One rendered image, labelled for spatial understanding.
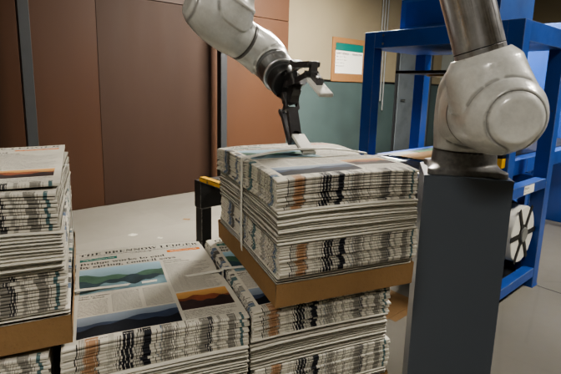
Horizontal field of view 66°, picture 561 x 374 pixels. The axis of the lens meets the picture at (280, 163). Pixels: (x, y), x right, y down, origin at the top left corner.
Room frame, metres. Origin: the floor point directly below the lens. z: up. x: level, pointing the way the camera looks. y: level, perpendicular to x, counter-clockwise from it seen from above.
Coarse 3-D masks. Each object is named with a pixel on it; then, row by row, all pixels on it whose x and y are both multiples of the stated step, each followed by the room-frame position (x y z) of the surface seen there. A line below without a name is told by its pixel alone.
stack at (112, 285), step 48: (96, 288) 0.73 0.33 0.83; (144, 288) 0.74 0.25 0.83; (192, 288) 0.75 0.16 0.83; (240, 288) 0.75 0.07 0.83; (384, 288) 0.77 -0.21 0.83; (96, 336) 0.58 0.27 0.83; (144, 336) 0.60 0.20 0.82; (192, 336) 0.62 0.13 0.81; (240, 336) 0.65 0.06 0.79; (288, 336) 0.69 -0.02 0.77; (336, 336) 0.73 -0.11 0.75; (384, 336) 0.78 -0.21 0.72
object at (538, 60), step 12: (552, 24) 4.21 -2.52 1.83; (528, 60) 4.25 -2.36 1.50; (540, 60) 4.17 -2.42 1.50; (540, 72) 4.16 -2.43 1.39; (540, 84) 4.15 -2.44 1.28; (552, 180) 3.99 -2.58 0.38; (552, 192) 3.98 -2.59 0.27; (528, 204) 4.12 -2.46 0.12; (552, 204) 3.97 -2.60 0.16; (552, 216) 3.96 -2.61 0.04
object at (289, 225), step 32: (256, 160) 0.81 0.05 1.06; (288, 160) 0.82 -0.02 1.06; (320, 160) 0.83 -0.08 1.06; (352, 160) 0.84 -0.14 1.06; (384, 160) 0.84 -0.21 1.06; (256, 192) 0.75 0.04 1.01; (288, 192) 0.67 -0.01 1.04; (320, 192) 0.70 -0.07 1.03; (352, 192) 0.72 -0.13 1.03; (384, 192) 0.75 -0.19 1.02; (416, 192) 0.77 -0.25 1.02; (256, 224) 0.76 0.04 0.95; (288, 224) 0.67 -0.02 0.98; (320, 224) 0.69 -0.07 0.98; (352, 224) 0.72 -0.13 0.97; (384, 224) 0.74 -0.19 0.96; (256, 256) 0.76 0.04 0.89; (288, 256) 0.67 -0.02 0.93; (320, 256) 0.69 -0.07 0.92; (352, 256) 0.72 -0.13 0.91; (384, 256) 0.75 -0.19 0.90
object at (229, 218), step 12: (264, 144) 1.05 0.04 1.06; (276, 144) 1.05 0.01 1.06; (312, 144) 1.04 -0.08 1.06; (324, 144) 1.04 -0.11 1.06; (336, 144) 1.05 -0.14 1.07; (228, 156) 0.92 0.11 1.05; (216, 168) 1.01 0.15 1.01; (228, 168) 0.92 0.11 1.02; (228, 180) 0.93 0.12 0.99; (228, 192) 0.93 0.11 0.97; (228, 204) 0.95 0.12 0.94; (228, 216) 0.95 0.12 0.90; (228, 228) 0.94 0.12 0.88
